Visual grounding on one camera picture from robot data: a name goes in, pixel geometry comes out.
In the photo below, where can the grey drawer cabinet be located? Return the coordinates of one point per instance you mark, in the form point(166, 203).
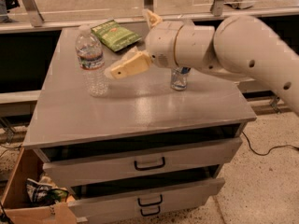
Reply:
point(66, 114)

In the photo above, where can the clear plastic water bottle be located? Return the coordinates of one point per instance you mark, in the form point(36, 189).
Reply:
point(91, 61)

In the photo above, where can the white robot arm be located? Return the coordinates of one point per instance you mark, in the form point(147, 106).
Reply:
point(241, 47)

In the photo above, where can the silver blue drink can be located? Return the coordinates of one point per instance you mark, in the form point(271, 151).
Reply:
point(179, 78)

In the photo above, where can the metal railing with glass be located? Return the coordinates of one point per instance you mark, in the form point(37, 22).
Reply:
point(43, 15)

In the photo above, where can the cardboard box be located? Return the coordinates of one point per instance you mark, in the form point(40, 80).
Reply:
point(16, 201)

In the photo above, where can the upper grey drawer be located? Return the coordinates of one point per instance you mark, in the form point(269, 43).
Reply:
point(151, 154)

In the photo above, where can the grey drawer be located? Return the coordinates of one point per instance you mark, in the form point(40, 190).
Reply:
point(145, 196)
point(151, 154)

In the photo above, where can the lower grey drawer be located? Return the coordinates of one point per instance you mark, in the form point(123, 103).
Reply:
point(145, 196)

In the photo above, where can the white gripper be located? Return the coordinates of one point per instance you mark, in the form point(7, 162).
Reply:
point(161, 44)

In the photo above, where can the crumpled bags in box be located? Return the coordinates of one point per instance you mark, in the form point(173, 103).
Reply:
point(43, 194)

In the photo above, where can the green chip bag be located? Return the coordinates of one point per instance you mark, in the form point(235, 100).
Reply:
point(115, 36)

